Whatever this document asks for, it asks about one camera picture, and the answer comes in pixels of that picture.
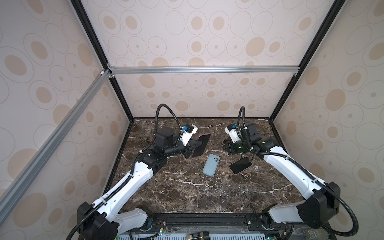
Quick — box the purple smartphone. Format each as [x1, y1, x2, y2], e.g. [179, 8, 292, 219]
[192, 134, 211, 158]

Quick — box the light blue phone case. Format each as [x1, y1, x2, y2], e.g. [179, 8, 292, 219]
[203, 154, 220, 177]

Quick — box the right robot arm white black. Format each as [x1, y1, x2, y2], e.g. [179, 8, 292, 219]
[223, 124, 340, 229]

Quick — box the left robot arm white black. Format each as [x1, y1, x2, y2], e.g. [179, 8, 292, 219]
[67, 124, 202, 240]

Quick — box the pink cased smartphone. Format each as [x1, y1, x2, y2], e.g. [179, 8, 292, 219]
[222, 137, 232, 145]

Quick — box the black smartphone rose edge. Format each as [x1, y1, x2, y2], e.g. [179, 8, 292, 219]
[229, 157, 253, 175]

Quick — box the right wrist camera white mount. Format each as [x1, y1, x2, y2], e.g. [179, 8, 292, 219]
[225, 125, 241, 143]

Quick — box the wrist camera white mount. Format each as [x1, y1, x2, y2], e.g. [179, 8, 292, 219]
[181, 123, 198, 146]
[225, 125, 241, 143]

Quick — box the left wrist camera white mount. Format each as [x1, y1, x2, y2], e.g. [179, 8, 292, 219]
[181, 123, 198, 146]

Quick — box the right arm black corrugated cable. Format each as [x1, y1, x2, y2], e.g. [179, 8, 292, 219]
[236, 105, 359, 237]

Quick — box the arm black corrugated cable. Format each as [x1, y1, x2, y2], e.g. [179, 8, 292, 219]
[65, 103, 184, 240]
[236, 105, 359, 237]

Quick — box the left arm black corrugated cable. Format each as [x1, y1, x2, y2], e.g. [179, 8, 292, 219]
[65, 103, 184, 240]

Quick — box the horizontal aluminium rail back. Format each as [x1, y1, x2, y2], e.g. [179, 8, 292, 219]
[110, 66, 300, 75]

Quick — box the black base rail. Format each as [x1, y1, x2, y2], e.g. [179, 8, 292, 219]
[119, 212, 337, 240]

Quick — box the white slotted cable duct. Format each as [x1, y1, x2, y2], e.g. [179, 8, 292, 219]
[118, 233, 268, 240]

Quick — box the black frame post right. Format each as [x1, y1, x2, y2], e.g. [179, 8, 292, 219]
[269, 0, 347, 123]

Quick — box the black frame post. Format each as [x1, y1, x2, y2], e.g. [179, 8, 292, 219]
[269, 0, 347, 123]
[70, 0, 135, 122]

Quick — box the black frame post left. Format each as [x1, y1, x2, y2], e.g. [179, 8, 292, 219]
[70, 0, 135, 122]

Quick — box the diagonal aluminium rail left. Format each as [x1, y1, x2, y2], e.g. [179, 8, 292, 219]
[1, 69, 111, 225]

